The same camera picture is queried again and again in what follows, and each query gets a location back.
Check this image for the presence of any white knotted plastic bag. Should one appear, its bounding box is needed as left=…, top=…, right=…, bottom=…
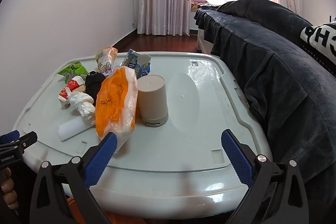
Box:
left=66, top=89, right=96, bottom=125

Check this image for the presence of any beige plastic cup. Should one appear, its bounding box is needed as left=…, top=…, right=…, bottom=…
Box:
left=137, top=74, right=169, bottom=127

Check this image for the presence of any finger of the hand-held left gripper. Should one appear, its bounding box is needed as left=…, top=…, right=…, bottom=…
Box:
left=0, top=130, right=20, bottom=145
left=0, top=131, right=38, bottom=169

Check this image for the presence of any person's left hand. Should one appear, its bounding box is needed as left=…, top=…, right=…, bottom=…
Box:
left=0, top=168, right=18, bottom=215

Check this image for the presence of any white plastic table top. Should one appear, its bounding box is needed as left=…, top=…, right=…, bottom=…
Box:
left=12, top=52, right=275, bottom=220

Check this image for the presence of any red and white paper cup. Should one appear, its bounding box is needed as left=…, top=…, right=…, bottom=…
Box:
left=58, top=76, right=86, bottom=108

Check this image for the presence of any black pillow with white print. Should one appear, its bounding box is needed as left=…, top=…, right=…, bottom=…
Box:
left=299, top=20, right=336, bottom=67

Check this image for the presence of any yellow drink pouch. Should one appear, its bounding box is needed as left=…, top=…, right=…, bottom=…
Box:
left=95, top=47, right=118, bottom=77

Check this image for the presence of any white foam block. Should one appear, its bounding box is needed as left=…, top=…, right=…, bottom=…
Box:
left=58, top=117, right=95, bottom=143

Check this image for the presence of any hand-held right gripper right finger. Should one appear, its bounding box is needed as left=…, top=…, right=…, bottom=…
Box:
left=221, top=129, right=310, bottom=224

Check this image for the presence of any black sock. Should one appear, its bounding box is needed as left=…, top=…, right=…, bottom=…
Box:
left=85, top=71, right=106, bottom=105

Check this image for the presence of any green snack wrapper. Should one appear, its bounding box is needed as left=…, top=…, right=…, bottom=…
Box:
left=57, top=61, right=89, bottom=84

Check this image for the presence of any orange plastic bag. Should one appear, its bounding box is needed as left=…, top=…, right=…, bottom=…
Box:
left=94, top=67, right=139, bottom=153

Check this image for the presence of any blue and white carton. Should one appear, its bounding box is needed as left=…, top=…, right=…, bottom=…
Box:
left=121, top=49, right=152, bottom=80

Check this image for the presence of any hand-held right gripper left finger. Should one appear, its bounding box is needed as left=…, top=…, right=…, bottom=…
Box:
left=29, top=132, right=118, bottom=224

